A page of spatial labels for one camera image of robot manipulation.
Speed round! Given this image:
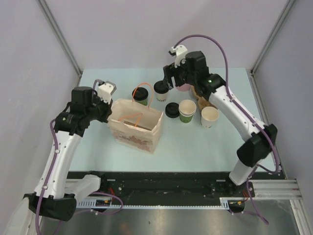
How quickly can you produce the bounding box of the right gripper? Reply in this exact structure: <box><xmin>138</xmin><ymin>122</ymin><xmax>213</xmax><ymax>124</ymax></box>
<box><xmin>163</xmin><ymin>56</ymin><xmax>197</xmax><ymax>90</ymax></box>

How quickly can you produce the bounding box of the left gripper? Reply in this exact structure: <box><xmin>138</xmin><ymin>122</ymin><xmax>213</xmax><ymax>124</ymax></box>
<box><xmin>86</xmin><ymin>94</ymin><xmax>112</xmax><ymax>123</ymax></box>

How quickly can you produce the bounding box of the brown paper takeout bag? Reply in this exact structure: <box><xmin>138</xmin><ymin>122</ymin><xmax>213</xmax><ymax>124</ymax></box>
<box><xmin>108</xmin><ymin>93</ymin><xmax>164</xmax><ymax>154</ymax></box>

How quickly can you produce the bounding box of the black coffee cup lid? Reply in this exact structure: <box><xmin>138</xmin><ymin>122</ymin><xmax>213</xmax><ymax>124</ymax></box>
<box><xmin>132</xmin><ymin>87</ymin><xmax>149</xmax><ymax>101</ymax></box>

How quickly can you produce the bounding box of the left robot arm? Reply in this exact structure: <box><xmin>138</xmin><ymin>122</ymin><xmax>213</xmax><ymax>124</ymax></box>
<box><xmin>25</xmin><ymin>82</ymin><xmax>116</xmax><ymax>221</ymax></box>

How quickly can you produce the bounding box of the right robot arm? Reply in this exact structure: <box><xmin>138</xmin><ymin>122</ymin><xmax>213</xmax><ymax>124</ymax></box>
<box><xmin>163</xmin><ymin>47</ymin><xmax>277</xmax><ymax>196</ymax></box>

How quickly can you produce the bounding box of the pink straw holder cup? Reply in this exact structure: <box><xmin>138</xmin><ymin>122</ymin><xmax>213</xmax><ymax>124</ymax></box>
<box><xmin>176</xmin><ymin>84</ymin><xmax>191</xmax><ymax>92</ymax></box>

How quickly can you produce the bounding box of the brown cardboard cup carrier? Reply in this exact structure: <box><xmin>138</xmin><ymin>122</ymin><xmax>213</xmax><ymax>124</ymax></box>
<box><xmin>191</xmin><ymin>86</ymin><xmax>217</xmax><ymax>111</ymax></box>

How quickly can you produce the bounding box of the stack of black lids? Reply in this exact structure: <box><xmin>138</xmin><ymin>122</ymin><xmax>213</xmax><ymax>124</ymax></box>
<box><xmin>165</xmin><ymin>102</ymin><xmax>179</xmax><ymax>118</ymax></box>

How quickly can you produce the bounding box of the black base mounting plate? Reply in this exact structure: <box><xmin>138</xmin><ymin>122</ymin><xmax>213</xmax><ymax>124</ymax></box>
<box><xmin>66</xmin><ymin>171</ymin><xmax>286</xmax><ymax>198</ymax></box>

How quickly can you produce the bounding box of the white cable duct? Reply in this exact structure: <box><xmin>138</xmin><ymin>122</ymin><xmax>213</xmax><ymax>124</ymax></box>
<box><xmin>76</xmin><ymin>195</ymin><xmax>244</xmax><ymax>210</ymax></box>

